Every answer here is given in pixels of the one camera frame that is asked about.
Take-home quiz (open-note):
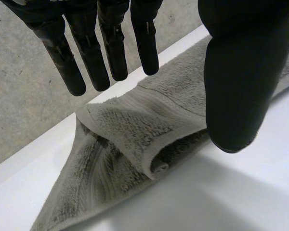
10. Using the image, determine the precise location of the grey towel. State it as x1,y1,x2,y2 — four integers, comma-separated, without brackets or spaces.
30,34,289,231

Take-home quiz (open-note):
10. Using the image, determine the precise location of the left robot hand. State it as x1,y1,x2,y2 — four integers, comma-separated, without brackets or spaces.
0,0,289,154

